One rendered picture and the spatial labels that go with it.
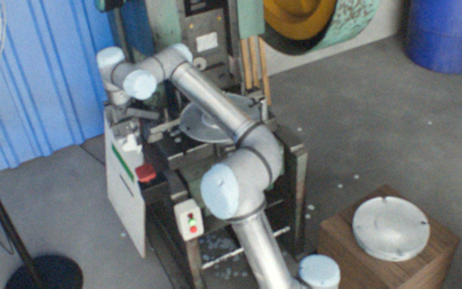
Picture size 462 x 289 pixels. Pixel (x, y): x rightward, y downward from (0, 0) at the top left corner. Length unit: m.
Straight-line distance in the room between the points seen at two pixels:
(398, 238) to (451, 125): 1.40
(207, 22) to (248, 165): 0.64
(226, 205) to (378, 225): 0.92
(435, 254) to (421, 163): 1.00
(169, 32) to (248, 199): 0.63
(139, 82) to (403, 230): 1.14
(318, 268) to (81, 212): 1.58
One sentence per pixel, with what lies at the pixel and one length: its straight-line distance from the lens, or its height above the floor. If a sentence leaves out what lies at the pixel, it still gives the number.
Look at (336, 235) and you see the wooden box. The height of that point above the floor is 0.35.
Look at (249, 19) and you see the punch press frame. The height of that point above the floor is 1.12.
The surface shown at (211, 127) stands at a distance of 1.73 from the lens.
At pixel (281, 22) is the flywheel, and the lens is 1.87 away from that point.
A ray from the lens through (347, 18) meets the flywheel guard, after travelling 1.56.
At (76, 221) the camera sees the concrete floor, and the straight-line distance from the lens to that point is 2.65.
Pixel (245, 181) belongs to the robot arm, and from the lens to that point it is 1.14.
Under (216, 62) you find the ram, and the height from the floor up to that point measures 0.98.
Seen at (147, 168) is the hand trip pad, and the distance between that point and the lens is 1.64.
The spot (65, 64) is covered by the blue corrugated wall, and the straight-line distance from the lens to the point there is 2.88.
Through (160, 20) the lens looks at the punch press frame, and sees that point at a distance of 1.52.
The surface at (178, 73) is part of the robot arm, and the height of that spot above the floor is 1.15.
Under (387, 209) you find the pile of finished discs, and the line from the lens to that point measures 2.00.
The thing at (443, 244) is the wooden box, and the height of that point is 0.35.
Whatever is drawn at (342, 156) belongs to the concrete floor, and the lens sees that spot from 2.81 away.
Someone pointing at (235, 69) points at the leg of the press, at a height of 0.73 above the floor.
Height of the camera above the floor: 1.81
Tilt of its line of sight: 39 degrees down
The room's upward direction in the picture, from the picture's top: 6 degrees counter-clockwise
